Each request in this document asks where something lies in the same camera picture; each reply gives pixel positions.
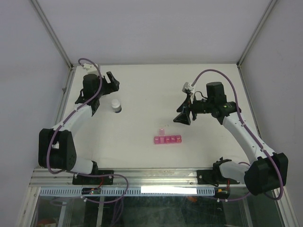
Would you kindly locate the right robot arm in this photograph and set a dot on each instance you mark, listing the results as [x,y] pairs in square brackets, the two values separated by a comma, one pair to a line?
[266,171]

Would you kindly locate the pink pill organizer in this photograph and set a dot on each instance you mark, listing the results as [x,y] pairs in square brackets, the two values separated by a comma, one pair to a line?
[162,138]

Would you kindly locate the left aluminium frame post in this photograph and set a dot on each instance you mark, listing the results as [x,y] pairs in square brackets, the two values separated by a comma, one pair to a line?
[49,29]

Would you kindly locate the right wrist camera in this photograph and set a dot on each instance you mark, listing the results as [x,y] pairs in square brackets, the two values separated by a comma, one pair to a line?
[188,88]

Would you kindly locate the white blue pill bottle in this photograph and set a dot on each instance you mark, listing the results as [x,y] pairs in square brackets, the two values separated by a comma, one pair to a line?
[116,106]

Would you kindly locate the right aluminium frame post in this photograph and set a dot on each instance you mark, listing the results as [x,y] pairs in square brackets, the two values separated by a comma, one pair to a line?
[257,30]

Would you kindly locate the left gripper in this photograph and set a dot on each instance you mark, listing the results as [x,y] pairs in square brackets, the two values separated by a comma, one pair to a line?
[112,86]

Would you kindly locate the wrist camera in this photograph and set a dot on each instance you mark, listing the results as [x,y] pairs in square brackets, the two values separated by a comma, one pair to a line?
[188,88]
[90,69]

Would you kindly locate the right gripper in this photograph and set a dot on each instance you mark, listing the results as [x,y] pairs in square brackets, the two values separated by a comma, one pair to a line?
[183,117]

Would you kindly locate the white slotted cable duct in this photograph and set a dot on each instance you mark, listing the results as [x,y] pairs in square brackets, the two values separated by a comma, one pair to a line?
[130,191]

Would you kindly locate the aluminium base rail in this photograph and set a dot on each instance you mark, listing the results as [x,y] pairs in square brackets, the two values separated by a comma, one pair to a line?
[134,176]

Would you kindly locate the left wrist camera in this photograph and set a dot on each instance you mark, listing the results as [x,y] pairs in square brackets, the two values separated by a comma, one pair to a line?
[90,69]

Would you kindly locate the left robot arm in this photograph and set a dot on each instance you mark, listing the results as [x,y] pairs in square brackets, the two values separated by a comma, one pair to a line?
[56,148]

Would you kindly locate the aluminium frame post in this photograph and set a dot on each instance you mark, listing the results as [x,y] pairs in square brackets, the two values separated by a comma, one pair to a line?
[257,30]
[49,29]

